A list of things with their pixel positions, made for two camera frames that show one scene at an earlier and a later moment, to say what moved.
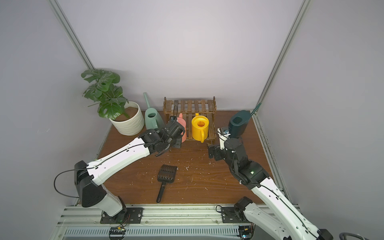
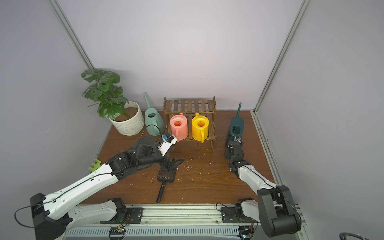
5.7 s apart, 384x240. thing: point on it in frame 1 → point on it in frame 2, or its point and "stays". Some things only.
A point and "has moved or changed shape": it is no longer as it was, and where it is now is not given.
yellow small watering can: x=200 y=125 stays
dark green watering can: x=239 y=123 has moved or changed shape
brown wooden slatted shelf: x=188 y=108 stays
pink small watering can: x=181 y=121 stays
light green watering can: x=152 y=119 stays
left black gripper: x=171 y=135 → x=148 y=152
